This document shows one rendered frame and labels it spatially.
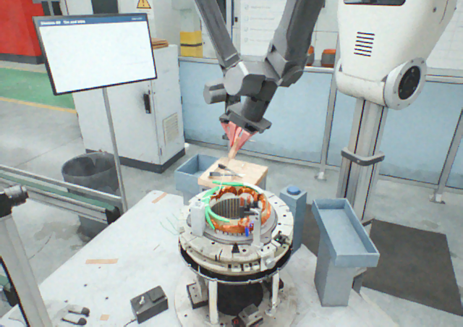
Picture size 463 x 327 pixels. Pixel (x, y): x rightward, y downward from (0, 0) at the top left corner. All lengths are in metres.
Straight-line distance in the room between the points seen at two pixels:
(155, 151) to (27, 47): 1.99
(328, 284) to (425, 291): 1.43
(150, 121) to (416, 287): 2.44
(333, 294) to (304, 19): 0.81
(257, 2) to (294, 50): 2.41
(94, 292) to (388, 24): 1.18
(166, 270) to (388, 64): 0.96
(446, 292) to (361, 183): 1.46
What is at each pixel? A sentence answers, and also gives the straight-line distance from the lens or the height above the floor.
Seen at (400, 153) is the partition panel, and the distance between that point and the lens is 3.22.
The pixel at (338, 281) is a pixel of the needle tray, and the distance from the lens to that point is 1.09.
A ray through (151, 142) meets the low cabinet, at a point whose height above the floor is 0.34.
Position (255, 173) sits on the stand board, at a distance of 1.19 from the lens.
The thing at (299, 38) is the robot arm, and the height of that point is 1.58.
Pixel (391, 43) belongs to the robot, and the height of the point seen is 1.54.
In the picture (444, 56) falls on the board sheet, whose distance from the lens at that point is 2.96.
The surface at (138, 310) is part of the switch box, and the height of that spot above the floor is 0.83.
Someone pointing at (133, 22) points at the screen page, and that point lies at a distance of 1.81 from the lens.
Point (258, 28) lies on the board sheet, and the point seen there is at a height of 1.37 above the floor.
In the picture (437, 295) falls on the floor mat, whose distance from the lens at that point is 2.48.
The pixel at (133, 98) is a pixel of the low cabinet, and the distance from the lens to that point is 3.20.
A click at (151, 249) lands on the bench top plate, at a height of 0.78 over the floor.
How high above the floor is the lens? 1.66
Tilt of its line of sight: 26 degrees down
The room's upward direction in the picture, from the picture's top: straight up
